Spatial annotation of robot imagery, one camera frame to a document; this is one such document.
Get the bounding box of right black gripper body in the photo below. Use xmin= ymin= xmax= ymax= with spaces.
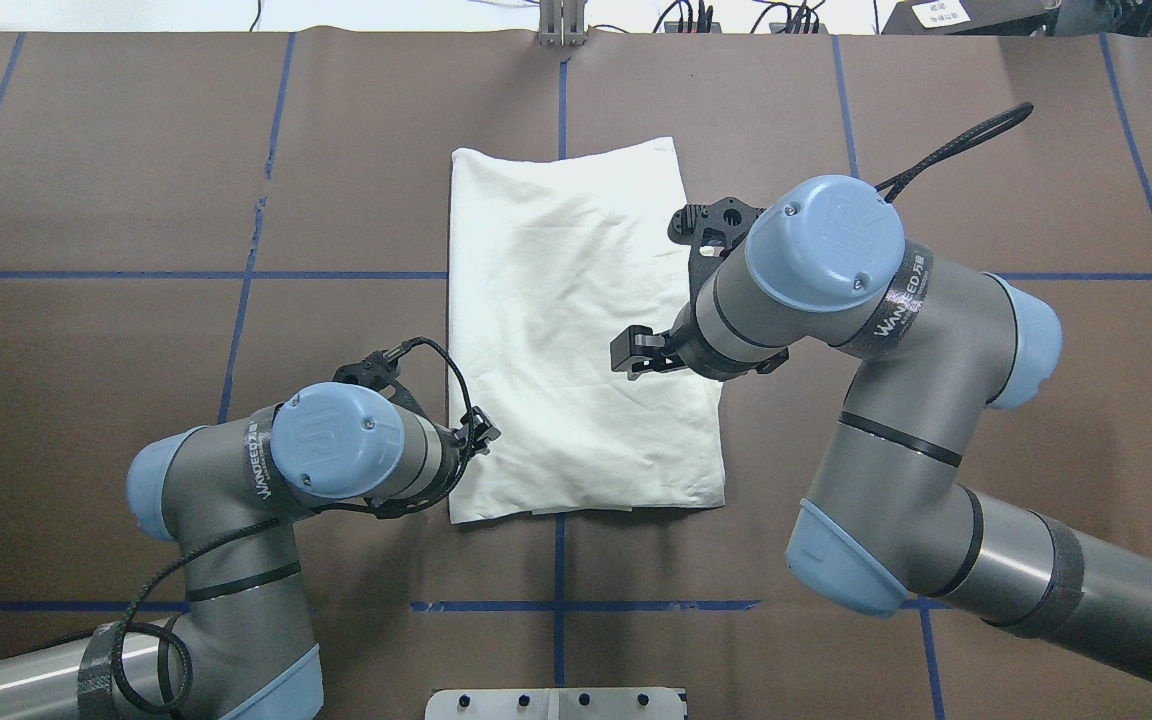
xmin=666 ymin=304 xmax=788 ymax=382

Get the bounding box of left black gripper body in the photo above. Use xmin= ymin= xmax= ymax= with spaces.
xmin=372 ymin=416 xmax=465 ymax=520

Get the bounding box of cream long sleeve shirt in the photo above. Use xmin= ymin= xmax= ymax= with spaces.
xmin=448 ymin=137 xmax=723 ymax=524

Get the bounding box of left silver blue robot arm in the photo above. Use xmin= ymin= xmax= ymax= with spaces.
xmin=0 ymin=382 xmax=500 ymax=719

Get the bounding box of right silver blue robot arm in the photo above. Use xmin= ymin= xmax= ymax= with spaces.
xmin=611 ymin=176 xmax=1152 ymax=683

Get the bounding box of far orange black adapter box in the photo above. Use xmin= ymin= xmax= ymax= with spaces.
xmin=652 ymin=0 xmax=721 ymax=35

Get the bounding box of orange black adapter box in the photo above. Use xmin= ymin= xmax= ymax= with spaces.
xmin=652 ymin=0 xmax=721 ymax=35
xmin=748 ymin=1 xmax=828 ymax=36

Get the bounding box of near orange black adapter box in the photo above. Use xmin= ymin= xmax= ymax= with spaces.
xmin=748 ymin=1 xmax=828 ymax=36

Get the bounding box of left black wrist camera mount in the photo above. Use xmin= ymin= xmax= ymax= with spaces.
xmin=332 ymin=341 xmax=429 ymax=419

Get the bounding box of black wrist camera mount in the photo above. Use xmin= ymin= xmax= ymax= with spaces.
xmin=667 ymin=197 xmax=765 ymax=288
xmin=332 ymin=341 xmax=429 ymax=419

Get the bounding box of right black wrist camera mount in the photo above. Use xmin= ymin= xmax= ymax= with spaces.
xmin=667 ymin=197 xmax=765 ymax=288

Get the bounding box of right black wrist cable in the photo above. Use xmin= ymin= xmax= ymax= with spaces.
xmin=874 ymin=103 xmax=1034 ymax=205

